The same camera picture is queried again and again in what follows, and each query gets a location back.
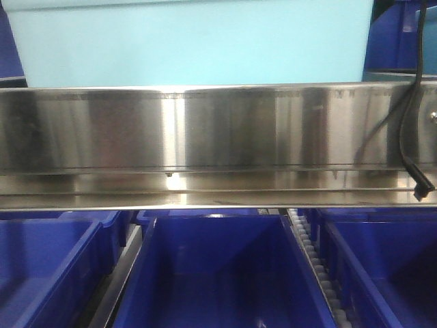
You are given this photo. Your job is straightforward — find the light cyan plastic bin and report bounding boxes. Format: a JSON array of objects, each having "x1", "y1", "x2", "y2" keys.
[{"x1": 2, "y1": 1, "x2": 373, "y2": 87}]

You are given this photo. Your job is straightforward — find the blue bin front centre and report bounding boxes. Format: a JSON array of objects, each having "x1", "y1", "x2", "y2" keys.
[{"x1": 114, "y1": 215, "x2": 335, "y2": 327}]

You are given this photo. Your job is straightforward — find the blue bin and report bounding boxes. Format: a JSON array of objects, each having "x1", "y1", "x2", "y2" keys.
[
  {"x1": 1, "y1": 211, "x2": 124, "y2": 327},
  {"x1": 114, "y1": 215, "x2": 335, "y2": 327},
  {"x1": 311, "y1": 208, "x2": 436, "y2": 327}
]

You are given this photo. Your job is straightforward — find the blue bin front right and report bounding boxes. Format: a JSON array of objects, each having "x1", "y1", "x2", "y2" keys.
[{"x1": 311, "y1": 208, "x2": 436, "y2": 327}]

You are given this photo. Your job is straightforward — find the white roller track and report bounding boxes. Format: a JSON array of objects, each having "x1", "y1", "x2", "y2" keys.
[{"x1": 286, "y1": 208, "x2": 353, "y2": 328}]

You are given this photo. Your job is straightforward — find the blue bin front left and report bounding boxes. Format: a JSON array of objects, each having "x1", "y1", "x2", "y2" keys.
[{"x1": 1, "y1": 211, "x2": 124, "y2": 327}]

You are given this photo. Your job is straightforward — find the stainless steel shelf front rail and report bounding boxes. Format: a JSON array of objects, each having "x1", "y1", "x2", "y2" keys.
[{"x1": 1, "y1": 81, "x2": 436, "y2": 210}]

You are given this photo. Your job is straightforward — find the black cable with connector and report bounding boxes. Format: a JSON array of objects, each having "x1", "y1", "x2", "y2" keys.
[{"x1": 397, "y1": 0, "x2": 436, "y2": 201}]

